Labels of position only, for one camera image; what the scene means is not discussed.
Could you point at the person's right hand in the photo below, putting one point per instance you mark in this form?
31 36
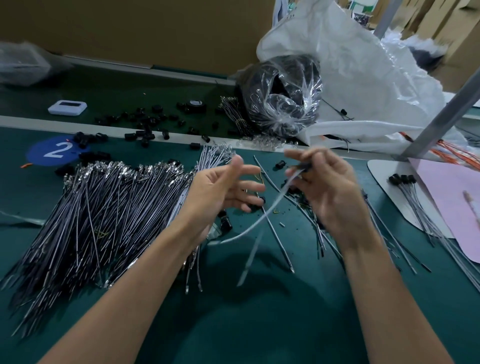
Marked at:
334 195

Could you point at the person's left hand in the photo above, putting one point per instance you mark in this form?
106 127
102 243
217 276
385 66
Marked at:
214 195

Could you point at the black plastic caps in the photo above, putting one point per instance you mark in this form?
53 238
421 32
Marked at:
146 135

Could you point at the person's left forearm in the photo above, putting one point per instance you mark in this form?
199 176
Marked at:
112 307

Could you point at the person's right forearm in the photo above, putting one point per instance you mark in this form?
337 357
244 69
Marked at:
394 307

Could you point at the pink paper sheet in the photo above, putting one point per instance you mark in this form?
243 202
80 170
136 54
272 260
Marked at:
446 195

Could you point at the clear bag with black contents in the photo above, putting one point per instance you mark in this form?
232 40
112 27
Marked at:
281 94

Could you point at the large white plastic sack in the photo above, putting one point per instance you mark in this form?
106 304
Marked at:
360 75

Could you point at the white pen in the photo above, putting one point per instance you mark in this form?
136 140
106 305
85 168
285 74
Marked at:
472 208

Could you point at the small white timer device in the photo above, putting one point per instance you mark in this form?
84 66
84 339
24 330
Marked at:
67 107

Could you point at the blue round number sticker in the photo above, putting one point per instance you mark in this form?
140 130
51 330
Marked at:
49 151

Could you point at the brown cardboard panel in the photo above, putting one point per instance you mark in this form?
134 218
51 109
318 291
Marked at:
150 30

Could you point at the clear plastic strip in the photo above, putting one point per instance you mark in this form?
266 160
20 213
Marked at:
19 218

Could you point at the stack of cardboard boxes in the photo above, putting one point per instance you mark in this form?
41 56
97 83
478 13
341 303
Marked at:
450 30

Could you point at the crumpled clear plastic bag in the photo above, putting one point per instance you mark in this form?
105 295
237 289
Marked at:
26 64

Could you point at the grey metal frame post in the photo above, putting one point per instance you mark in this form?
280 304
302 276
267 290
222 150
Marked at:
388 16
442 116

